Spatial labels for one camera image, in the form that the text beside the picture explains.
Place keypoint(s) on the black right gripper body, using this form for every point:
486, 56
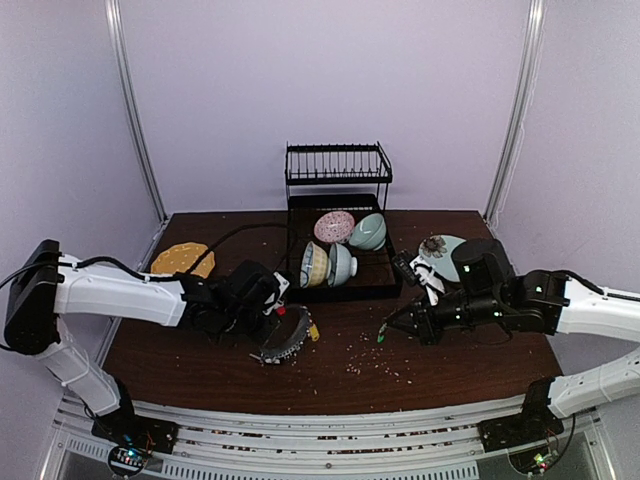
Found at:
426, 321

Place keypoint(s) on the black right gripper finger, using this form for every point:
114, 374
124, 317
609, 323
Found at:
404, 315
411, 330

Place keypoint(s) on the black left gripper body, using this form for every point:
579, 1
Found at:
242, 323

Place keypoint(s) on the large grey red keyring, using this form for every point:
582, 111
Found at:
287, 336

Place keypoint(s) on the yellow tag key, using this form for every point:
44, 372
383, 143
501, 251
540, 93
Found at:
314, 333

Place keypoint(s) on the green tag key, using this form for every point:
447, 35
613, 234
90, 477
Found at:
381, 333

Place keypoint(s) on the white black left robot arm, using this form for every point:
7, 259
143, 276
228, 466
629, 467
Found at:
52, 285

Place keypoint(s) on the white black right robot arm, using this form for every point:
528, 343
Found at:
541, 301

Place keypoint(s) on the light blue flower plate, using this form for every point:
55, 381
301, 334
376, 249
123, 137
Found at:
436, 251

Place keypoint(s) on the yellow dotted plate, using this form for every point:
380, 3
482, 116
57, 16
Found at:
180, 257

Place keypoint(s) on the blue yellow patterned bowl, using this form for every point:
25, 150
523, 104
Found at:
314, 267

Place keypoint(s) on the grey blue ribbed bowl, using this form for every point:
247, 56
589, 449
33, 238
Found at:
343, 265

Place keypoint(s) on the green celadon bowl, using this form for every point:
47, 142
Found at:
370, 233

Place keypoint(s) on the pink patterned bowl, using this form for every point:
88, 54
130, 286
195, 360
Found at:
334, 227

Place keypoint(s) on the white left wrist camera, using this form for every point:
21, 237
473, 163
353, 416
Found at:
276, 300

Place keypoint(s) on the black wire dish rack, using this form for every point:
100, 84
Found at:
320, 178

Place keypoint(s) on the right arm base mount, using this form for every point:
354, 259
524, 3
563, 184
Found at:
531, 441

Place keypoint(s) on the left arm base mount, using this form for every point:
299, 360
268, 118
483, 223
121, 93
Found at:
136, 444

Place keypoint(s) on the right aluminium frame post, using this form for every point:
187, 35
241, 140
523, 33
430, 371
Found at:
515, 131

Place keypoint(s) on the aluminium frame post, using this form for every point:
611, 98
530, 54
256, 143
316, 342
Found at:
118, 41
515, 131

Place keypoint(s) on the left aluminium frame post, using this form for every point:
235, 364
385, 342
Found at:
118, 41

